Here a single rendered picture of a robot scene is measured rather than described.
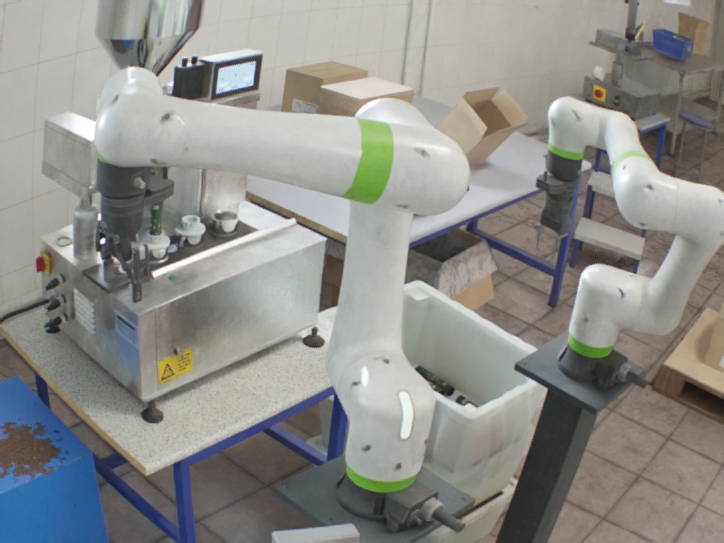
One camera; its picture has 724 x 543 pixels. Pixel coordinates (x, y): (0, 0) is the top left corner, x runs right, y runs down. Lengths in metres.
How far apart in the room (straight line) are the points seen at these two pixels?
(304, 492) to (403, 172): 0.63
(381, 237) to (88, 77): 2.31
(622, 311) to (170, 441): 1.03
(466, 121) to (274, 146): 2.32
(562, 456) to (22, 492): 1.34
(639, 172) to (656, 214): 0.09
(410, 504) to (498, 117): 2.41
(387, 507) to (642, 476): 1.96
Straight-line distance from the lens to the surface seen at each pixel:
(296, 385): 2.16
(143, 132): 1.12
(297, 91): 3.83
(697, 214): 1.64
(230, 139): 1.15
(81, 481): 2.17
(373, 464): 1.47
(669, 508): 3.24
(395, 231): 1.45
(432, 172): 1.22
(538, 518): 2.28
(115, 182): 1.29
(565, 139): 2.02
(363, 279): 1.48
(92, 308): 2.05
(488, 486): 2.64
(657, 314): 1.96
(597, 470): 3.31
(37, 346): 2.28
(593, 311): 1.95
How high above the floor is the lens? 1.96
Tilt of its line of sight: 27 degrees down
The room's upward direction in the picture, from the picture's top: 7 degrees clockwise
